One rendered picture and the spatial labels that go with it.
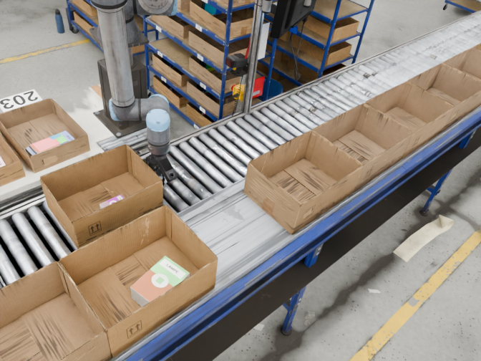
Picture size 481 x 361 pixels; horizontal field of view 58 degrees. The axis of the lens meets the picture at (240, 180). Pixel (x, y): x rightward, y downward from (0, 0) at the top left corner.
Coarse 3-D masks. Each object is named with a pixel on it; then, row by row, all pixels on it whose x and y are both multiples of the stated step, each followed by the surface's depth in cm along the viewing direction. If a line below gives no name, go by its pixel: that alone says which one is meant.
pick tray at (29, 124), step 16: (16, 112) 214; (32, 112) 220; (48, 112) 226; (64, 112) 216; (0, 128) 210; (16, 128) 216; (32, 128) 217; (48, 128) 218; (64, 128) 220; (80, 128) 208; (16, 144) 196; (64, 144) 198; (80, 144) 204; (32, 160) 191; (48, 160) 197; (64, 160) 204
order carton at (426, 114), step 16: (384, 96) 225; (400, 96) 240; (416, 96) 233; (432, 96) 226; (384, 112) 238; (400, 112) 240; (416, 112) 237; (432, 112) 230; (448, 112) 218; (416, 128) 230; (432, 128) 215; (416, 144) 212
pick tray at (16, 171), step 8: (0, 136) 198; (0, 144) 206; (8, 144) 193; (0, 152) 202; (8, 152) 200; (8, 160) 199; (16, 160) 186; (0, 168) 183; (8, 168) 185; (16, 168) 188; (0, 176) 185; (8, 176) 188; (16, 176) 191; (24, 176) 194; (0, 184) 187
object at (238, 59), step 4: (232, 56) 225; (236, 56) 226; (240, 56) 226; (244, 56) 227; (228, 60) 224; (232, 60) 222; (236, 60) 223; (240, 60) 225; (244, 60) 227; (228, 64) 225; (232, 64) 223; (236, 64) 224; (240, 64) 227; (244, 64) 229; (232, 68) 225; (236, 68) 230; (240, 68) 231; (236, 72) 231
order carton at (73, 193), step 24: (72, 168) 179; (96, 168) 188; (120, 168) 198; (144, 168) 187; (48, 192) 168; (72, 192) 187; (96, 192) 191; (120, 192) 192; (144, 192) 173; (72, 216) 179; (96, 216) 163; (120, 216) 172; (72, 240) 169
